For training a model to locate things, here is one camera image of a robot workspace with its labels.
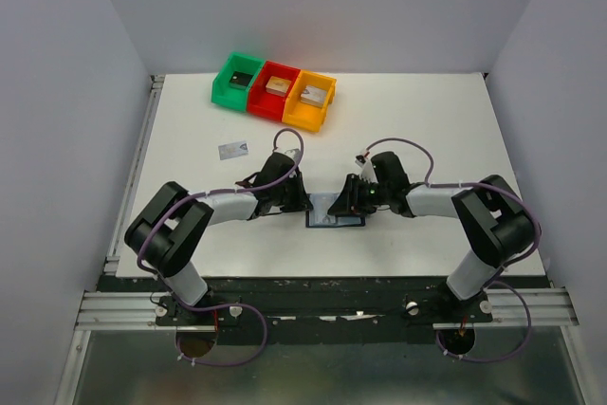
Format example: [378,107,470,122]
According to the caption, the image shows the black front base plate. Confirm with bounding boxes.
[97,274,546,347]

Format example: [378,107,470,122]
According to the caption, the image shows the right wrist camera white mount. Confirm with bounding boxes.
[355,150,377,183]

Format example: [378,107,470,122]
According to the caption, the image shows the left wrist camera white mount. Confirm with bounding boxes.
[274,147,303,162]

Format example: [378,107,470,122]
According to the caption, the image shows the wooden block in red bin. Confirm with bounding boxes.
[266,76,291,96]

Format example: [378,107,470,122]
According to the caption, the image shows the aluminium front extrusion rail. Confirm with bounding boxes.
[75,288,579,332]

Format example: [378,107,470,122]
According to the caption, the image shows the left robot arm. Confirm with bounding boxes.
[124,149,312,324]

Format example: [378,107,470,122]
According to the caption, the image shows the blue leather card holder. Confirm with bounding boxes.
[305,193,366,229]

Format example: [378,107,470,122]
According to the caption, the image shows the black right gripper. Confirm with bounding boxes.
[327,173,391,217]

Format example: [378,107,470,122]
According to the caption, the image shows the grey block in yellow bin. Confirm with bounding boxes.
[300,85,327,107]

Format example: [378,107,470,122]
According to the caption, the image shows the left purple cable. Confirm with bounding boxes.
[136,128,304,283]

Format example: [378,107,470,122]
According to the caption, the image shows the silver credit card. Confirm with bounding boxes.
[218,140,248,160]

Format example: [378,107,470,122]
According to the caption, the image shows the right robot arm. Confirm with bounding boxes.
[327,152,540,322]

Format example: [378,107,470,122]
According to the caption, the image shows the yellow plastic bin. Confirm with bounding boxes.
[282,70,337,133]

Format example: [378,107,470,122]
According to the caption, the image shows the aluminium table edge rail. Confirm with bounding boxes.
[101,74,166,275]

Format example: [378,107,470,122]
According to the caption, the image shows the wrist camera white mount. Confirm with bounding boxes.
[355,150,377,183]
[274,147,303,162]

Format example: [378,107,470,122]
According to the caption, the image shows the black block in green bin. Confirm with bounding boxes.
[230,71,252,90]

